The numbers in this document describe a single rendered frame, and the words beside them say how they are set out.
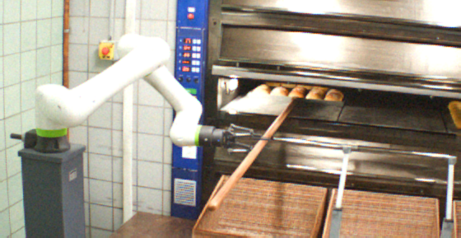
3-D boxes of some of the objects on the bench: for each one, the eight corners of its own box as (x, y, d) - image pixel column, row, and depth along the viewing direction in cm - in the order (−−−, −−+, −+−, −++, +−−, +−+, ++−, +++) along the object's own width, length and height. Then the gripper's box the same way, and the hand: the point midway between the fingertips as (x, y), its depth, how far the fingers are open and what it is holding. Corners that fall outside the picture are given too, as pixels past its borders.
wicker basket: (219, 222, 339) (221, 174, 333) (323, 236, 324) (328, 187, 318) (189, 257, 293) (190, 203, 287) (307, 276, 278) (314, 221, 272)
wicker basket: (326, 236, 324) (332, 187, 318) (430, 247, 310) (439, 198, 305) (314, 277, 277) (321, 221, 272) (436, 290, 264) (446, 234, 258)
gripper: (217, 117, 274) (272, 123, 269) (216, 153, 278) (269, 159, 272) (212, 121, 267) (269, 127, 262) (211, 157, 271) (267, 164, 265)
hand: (261, 142), depth 268 cm, fingers closed on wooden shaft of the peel, 3 cm apart
